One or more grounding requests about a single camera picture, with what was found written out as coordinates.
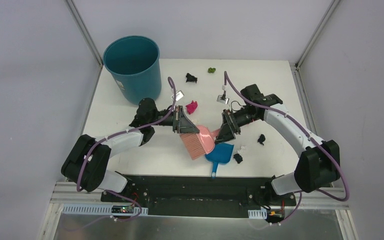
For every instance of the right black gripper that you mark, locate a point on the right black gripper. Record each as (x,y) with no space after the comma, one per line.
(229,127)

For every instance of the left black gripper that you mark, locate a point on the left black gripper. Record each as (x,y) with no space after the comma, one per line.
(177,119)

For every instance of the blue plastic dustpan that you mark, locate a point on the blue plastic dustpan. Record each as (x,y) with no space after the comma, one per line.
(220,155)

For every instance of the pink hand brush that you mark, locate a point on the pink hand brush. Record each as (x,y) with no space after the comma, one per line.
(199,144)

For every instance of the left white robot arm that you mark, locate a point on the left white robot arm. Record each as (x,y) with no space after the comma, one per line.
(87,162)

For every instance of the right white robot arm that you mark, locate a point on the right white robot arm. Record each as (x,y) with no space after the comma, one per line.
(318,158)

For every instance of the magenta paper scrap centre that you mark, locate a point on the magenta paper scrap centre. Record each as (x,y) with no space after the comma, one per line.
(191,107)

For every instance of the white paper scrap near dustpan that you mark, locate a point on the white paper scrap near dustpan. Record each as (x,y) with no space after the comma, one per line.
(241,150)

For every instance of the black paper scrap near dustpan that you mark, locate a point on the black paper scrap near dustpan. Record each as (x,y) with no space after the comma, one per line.
(238,158)

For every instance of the black paper scrap right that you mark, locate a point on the black paper scrap right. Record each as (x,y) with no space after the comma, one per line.
(261,139)

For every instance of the black paper scrap top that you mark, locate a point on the black paper scrap top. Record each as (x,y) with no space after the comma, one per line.
(190,78)

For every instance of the small green paper scrap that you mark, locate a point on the small green paper scrap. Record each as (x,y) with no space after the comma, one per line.
(211,70)

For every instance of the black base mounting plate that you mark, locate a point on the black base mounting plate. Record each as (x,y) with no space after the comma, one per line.
(197,196)

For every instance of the teal plastic waste bin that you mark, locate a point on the teal plastic waste bin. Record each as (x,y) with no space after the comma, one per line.
(133,62)

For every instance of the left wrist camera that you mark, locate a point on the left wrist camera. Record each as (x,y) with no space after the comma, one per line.
(177,96)

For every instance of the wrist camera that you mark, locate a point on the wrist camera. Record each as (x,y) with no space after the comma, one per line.
(222,98)
(177,96)

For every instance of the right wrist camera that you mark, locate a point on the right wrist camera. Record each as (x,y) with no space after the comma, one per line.
(222,98)

